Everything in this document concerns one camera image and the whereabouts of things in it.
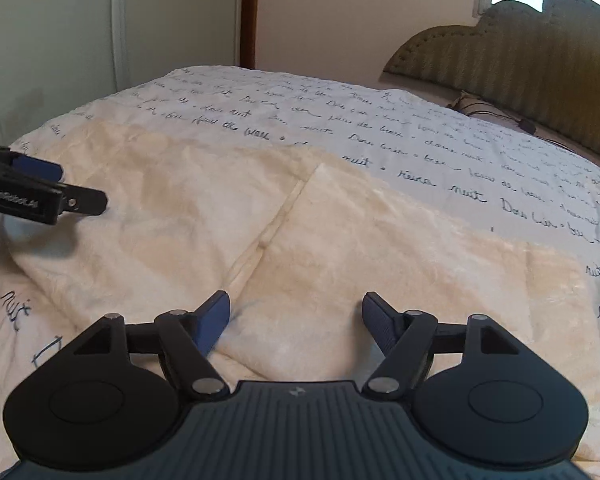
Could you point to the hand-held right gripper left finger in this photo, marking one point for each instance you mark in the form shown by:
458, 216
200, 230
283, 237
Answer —
215, 317

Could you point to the cream plush blanket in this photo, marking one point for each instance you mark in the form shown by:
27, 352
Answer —
180, 210

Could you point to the brown wooden door frame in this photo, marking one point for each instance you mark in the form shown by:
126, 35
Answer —
249, 10

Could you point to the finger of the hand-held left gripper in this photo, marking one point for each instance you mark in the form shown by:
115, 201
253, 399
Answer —
82, 200
37, 166

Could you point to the green upholstered headboard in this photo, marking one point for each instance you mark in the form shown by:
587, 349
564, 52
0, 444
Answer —
530, 60

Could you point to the white script printed blanket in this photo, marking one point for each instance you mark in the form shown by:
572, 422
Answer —
430, 160

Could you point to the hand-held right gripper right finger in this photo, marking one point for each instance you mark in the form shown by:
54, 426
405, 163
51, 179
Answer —
377, 321

